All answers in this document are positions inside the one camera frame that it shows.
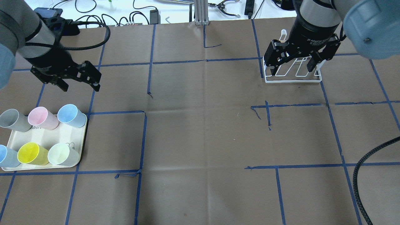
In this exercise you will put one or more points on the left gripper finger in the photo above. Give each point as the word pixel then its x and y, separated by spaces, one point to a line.
pixel 60 83
pixel 89 74

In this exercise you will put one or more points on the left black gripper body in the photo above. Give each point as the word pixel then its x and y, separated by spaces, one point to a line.
pixel 53 61

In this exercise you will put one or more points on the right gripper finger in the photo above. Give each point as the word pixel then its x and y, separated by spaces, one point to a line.
pixel 327 54
pixel 274 54

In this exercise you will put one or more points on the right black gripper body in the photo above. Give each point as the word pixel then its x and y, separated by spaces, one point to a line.
pixel 309 33

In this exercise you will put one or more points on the light blue plastic cup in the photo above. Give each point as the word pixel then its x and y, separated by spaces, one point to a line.
pixel 69 114

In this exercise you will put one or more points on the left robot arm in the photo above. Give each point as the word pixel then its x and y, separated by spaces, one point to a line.
pixel 37 40

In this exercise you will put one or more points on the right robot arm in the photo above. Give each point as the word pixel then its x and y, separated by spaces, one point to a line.
pixel 321 25

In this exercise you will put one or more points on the pink plastic cup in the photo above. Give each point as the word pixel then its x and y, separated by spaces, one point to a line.
pixel 41 117

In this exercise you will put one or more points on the grey plastic cup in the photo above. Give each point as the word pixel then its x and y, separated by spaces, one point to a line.
pixel 14 120

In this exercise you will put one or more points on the pale green plastic cup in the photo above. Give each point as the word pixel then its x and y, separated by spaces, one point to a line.
pixel 63 154

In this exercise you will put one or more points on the yellow plastic cup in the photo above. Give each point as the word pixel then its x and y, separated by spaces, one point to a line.
pixel 33 154

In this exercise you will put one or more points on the cream plastic tray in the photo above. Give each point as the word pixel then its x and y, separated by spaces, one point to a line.
pixel 47 138

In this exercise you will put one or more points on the black power adapter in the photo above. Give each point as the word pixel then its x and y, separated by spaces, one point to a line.
pixel 154 17

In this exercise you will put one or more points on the white wire cup rack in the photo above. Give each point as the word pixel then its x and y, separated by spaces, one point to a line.
pixel 294 71

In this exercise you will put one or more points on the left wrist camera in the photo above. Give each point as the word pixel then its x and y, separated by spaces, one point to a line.
pixel 58 25

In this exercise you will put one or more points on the aluminium frame post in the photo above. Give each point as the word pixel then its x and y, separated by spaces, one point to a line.
pixel 201 12

